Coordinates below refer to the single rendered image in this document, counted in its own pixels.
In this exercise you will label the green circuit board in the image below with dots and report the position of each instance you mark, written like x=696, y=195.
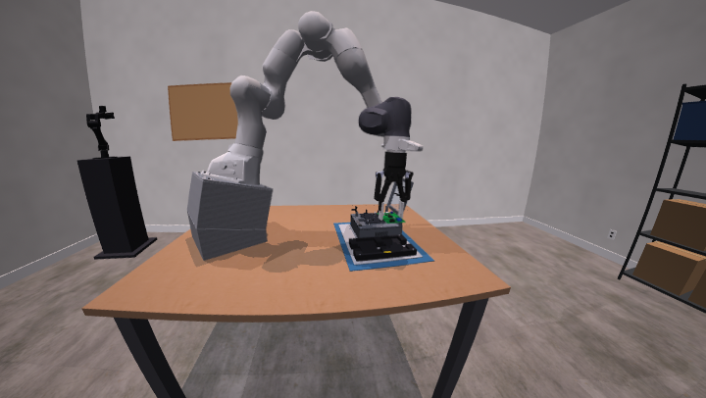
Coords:
x=392, y=218

